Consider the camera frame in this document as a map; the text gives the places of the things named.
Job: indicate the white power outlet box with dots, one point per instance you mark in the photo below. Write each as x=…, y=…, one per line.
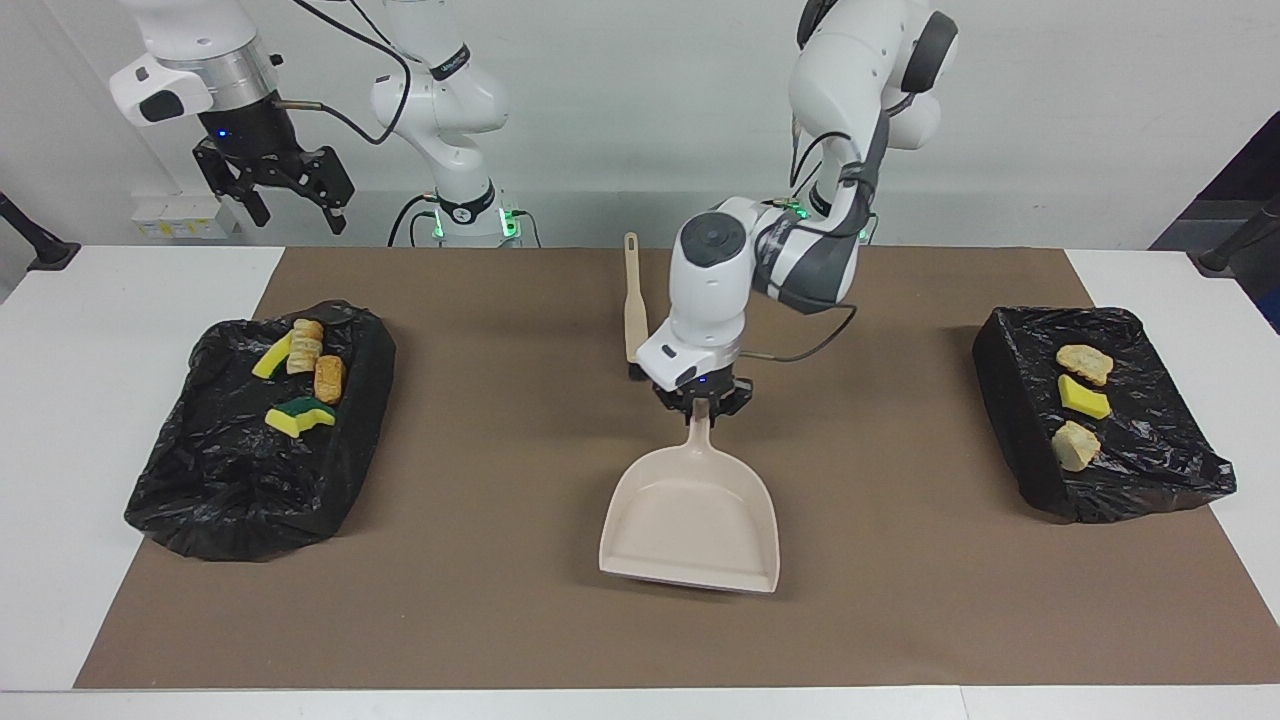
x=185, y=215

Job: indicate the green yellow sponge chunk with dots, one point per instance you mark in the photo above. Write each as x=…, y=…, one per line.
x=272, y=357

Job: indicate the L-shaped green yellow sponge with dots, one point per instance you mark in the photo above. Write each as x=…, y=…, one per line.
x=300, y=415

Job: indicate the black stand leg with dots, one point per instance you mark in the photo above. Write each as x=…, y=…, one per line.
x=1240, y=240
x=35, y=240

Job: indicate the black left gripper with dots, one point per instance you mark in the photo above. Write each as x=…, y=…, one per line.
x=700, y=388

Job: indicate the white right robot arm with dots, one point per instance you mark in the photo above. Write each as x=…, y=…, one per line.
x=430, y=90

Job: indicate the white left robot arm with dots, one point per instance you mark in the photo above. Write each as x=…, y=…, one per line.
x=710, y=290

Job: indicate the brown paper table mat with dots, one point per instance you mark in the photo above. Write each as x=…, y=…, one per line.
x=640, y=630

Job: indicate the brown crusty bread piece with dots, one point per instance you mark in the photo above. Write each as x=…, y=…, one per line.
x=329, y=378

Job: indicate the beige plastic dustpan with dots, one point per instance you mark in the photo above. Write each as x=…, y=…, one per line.
x=690, y=520

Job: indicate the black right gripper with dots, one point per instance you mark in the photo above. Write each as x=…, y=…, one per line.
x=250, y=140

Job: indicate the dark partition panel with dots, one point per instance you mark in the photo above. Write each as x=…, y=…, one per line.
x=1250, y=180

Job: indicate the black bag lined bin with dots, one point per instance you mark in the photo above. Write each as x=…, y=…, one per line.
x=230, y=480
x=1130, y=470

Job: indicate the beige hand brush black bristles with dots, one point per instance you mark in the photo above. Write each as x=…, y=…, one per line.
x=634, y=300

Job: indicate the plain yellow sponge piece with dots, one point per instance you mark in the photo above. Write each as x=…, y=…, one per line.
x=1085, y=397

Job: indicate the striped orange bread roll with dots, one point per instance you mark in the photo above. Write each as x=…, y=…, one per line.
x=305, y=345

